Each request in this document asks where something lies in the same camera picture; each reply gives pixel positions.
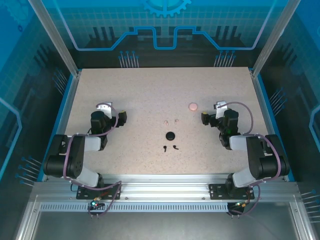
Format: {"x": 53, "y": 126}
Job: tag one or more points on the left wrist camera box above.
{"x": 106, "y": 108}

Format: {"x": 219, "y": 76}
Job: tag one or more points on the wide aluminium mounting rail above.
{"x": 162, "y": 187}

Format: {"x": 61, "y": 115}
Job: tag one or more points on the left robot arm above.
{"x": 75, "y": 155}

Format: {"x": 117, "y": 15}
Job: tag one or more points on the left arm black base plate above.
{"x": 112, "y": 193}

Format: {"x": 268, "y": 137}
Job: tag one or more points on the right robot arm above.
{"x": 255, "y": 155}

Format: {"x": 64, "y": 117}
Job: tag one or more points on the pink earbud charging case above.
{"x": 193, "y": 106}

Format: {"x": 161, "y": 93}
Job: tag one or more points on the aluminium frame post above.
{"x": 57, "y": 42}
{"x": 272, "y": 42}

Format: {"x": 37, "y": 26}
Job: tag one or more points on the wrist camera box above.
{"x": 106, "y": 108}
{"x": 221, "y": 106}

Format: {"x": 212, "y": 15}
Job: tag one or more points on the grey metal sheet panel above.
{"x": 162, "y": 225}

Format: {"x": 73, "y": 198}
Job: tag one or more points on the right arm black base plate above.
{"x": 216, "y": 192}

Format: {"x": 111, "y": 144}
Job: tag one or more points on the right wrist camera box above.
{"x": 221, "y": 106}

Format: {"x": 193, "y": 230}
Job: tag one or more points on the black earbud charging case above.
{"x": 170, "y": 135}

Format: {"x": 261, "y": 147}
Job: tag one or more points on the small connector with LEDs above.
{"x": 241, "y": 204}
{"x": 95, "y": 203}

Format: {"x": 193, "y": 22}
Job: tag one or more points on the blue table edge trim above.
{"x": 265, "y": 100}
{"x": 63, "y": 100}

